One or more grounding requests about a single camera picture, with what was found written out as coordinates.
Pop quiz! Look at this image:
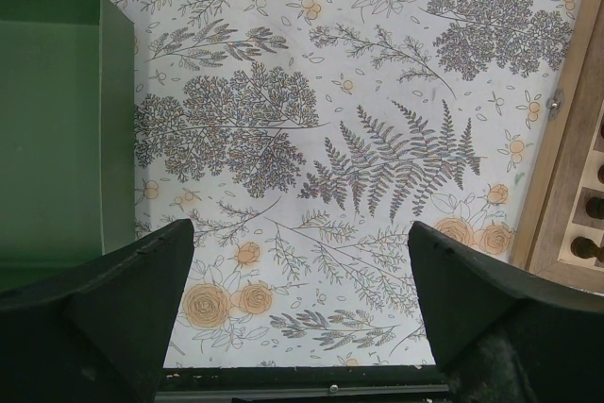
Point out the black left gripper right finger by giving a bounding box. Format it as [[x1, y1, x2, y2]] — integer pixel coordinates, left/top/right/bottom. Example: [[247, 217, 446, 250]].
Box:
[[408, 222, 603, 402]]

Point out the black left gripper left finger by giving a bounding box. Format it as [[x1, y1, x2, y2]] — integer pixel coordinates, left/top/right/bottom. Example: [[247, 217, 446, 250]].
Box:
[[1, 219, 194, 402]]

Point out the wooden chess board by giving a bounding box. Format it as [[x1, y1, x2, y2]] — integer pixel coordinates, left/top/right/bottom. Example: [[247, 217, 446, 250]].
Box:
[[510, 0, 603, 294]]

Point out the dark chess rook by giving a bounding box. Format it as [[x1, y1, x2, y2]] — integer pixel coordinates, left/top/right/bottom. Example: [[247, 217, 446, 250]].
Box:
[[570, 237, 604, 261]]

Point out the dark chess knight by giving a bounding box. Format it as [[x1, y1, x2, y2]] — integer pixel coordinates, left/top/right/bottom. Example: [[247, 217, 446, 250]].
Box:
[[585, 196, 604, 220]]

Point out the green open box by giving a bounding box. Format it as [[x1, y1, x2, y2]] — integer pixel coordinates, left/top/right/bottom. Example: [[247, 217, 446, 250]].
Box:
[[1, 0, 135, 291]]

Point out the floral table mat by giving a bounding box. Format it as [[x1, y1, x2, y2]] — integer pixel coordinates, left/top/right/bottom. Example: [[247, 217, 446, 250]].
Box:
[[110, 0, 581, 368]]

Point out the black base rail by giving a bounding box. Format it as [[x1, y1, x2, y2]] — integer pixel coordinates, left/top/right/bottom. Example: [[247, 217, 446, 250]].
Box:
[[155, 365, 452, 402]]

